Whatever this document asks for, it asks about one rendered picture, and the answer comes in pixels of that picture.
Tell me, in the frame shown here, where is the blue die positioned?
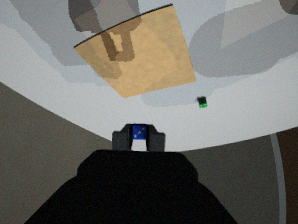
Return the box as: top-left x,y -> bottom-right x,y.
132,123 -> 147,140

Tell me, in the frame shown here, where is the tan flat mat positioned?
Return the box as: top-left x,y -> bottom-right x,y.
73,4 -> 196,98

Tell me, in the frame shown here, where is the green die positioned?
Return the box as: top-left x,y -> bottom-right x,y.
198,97 -> 207,108

